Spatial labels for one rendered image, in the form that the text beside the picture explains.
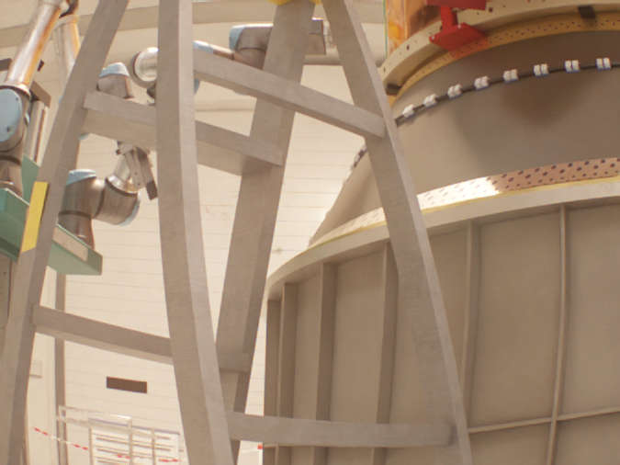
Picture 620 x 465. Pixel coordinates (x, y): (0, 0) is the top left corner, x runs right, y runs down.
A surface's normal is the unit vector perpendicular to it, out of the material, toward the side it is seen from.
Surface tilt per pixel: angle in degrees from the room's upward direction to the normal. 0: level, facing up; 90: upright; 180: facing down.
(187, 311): 87
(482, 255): 90
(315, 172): 90
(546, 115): 62
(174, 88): 87
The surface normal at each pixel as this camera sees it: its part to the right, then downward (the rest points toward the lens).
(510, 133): -0.56, -0.66
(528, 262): -0.61, -0.24
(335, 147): -0.07, -0.27
